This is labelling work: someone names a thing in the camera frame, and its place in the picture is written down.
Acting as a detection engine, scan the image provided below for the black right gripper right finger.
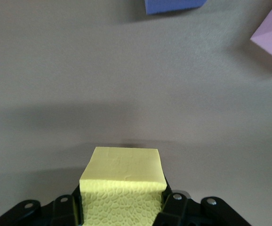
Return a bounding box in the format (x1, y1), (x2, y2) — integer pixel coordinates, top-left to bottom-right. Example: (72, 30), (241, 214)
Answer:
(152, 183), (253, 226)

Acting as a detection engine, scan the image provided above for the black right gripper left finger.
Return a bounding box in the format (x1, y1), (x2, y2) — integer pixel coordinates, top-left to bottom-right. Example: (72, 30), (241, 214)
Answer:
(0, 185), (83, 226)

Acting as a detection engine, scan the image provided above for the yellow foam cube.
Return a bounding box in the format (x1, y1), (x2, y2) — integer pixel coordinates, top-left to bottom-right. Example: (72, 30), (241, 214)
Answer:
(79, 146), (168, 226)

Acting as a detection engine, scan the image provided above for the purple foam cube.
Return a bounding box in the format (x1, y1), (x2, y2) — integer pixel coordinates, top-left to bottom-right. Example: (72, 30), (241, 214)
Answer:
(144, 0), (209, 16)

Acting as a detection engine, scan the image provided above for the brown table mat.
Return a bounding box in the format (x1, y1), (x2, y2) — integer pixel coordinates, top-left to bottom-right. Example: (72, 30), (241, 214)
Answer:
(0, 0), (272, 226)

